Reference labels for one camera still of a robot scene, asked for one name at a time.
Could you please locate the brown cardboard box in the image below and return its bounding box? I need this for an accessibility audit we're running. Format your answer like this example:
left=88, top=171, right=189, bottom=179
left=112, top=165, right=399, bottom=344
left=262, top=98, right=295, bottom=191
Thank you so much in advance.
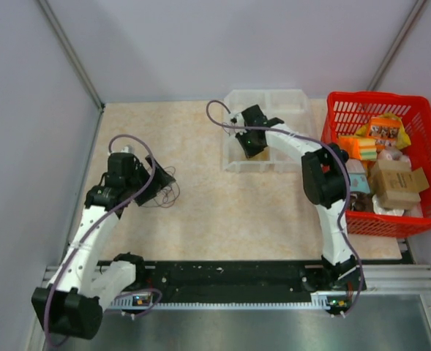
left=370, top=160, right=430, bottom=211

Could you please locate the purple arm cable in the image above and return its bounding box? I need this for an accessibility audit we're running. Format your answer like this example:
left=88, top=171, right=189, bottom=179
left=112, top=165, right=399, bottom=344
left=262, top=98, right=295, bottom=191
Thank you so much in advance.
left=43, top=134, right=162, bottom=347
left=206, top=99, right=364, bottom=317

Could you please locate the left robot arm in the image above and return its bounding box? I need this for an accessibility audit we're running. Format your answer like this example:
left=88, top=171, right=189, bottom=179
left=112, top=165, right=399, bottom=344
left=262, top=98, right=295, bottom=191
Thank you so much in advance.
left=31, top=152, right=176, bottom=340

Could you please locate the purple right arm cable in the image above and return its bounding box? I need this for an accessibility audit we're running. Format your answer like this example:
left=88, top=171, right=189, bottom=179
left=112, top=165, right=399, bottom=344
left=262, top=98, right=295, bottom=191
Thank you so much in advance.
left=206, top=99, right=364, bottom=317

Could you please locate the red plastic basket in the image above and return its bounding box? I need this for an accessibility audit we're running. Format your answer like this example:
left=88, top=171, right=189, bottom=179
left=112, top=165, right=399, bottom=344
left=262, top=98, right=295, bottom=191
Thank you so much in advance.
left=319, top=91, right=431, bottom=239

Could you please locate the white cable duct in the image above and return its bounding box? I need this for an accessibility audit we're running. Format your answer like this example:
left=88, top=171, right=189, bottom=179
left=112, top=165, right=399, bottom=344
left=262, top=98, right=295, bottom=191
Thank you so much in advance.
left=107, top=292, right=348, bottom=313

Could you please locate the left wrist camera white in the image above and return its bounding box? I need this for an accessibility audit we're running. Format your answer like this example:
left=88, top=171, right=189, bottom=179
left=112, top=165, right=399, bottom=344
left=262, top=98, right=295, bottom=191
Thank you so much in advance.
left=121, top=145, right=135, bottom=154

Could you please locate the pink wrapped roll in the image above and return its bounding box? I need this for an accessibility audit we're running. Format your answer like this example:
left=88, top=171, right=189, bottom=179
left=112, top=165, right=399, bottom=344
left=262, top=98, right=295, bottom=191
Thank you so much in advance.
left=377, top=148, right=411, bottom=165

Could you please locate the orange snack package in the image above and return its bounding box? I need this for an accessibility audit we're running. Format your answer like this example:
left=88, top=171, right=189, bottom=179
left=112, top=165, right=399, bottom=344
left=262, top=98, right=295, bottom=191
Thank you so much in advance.
left=365, top=117, right=402, bottom=151

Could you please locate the right corner aluminium post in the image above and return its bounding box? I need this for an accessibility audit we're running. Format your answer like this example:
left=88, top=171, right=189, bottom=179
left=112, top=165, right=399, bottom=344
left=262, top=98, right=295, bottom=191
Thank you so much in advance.
left=365, top=0, right=429, bottom=91

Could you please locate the left corner aluminium post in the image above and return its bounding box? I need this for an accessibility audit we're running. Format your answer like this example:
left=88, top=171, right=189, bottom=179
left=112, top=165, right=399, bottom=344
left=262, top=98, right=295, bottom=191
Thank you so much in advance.
left=35, top=0, right=105, bottom=112

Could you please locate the teal small box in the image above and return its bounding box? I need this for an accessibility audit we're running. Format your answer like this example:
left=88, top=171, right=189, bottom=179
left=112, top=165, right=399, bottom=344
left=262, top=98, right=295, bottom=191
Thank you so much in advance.
left=349, top=173, right=370, bottom=194

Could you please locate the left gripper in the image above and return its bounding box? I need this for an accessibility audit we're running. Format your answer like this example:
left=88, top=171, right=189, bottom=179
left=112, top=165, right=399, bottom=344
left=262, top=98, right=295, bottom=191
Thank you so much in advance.
left=125, top=155, right=174, bottom=205

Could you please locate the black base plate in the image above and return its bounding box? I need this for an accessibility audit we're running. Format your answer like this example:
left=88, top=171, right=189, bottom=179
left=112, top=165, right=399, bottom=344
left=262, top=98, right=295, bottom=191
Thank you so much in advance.
left=138, top=260, right=366, bottom=303

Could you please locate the corner aluminium post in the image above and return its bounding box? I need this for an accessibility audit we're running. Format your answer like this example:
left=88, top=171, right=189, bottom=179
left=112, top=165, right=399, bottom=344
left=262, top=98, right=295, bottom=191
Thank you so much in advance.
left=35, top=0, right=105, bottom=112
left=365, top=0, right=429, bottom=91

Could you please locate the orange sponge pack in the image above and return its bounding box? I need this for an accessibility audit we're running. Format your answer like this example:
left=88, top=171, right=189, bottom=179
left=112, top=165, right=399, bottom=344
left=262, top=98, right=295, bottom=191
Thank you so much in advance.
left=338, top=135, right=378, bottom=161

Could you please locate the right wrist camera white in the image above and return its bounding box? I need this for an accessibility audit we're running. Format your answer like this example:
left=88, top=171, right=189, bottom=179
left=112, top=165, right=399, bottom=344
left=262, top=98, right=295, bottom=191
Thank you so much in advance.
left=226, top=113, right=245, bottom=135

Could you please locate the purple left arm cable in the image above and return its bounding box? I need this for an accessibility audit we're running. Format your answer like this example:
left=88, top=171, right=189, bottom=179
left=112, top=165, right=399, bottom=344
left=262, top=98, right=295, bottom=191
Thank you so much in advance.
left=43, top=134, right=162, bottom=347

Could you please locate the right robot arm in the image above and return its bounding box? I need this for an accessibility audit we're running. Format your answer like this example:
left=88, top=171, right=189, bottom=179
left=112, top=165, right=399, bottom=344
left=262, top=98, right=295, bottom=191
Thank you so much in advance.
left=230, top=105, right=364, bottom=290

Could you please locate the clear plastic compartment tray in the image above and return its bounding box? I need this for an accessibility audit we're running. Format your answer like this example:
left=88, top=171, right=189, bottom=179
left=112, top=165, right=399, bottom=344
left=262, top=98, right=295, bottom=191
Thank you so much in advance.
left=220, top=89, right=313, bottom=173

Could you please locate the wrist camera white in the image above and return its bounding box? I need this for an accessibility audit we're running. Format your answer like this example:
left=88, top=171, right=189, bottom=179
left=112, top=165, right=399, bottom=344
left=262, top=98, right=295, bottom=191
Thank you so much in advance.
left=121, top=145, right=135, bottom=154
left=226, top=113, right=245, bottom=135

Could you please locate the yellow snack bag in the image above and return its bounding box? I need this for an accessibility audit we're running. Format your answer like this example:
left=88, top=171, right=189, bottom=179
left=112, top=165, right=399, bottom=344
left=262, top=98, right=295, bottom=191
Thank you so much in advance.
left=355, top=113, right=411, bottom=150

